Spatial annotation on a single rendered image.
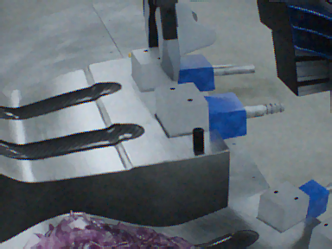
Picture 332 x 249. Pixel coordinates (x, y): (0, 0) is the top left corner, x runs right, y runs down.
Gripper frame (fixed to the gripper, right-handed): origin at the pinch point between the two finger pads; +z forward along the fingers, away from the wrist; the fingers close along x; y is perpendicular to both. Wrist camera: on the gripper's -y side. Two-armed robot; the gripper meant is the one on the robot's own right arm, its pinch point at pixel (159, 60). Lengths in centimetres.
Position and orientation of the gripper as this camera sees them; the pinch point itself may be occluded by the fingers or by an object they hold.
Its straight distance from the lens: 101.3
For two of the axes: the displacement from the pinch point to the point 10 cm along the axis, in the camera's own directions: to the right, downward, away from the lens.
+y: 9.7, -1.5, 1.9
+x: -2.4, -4.0, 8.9
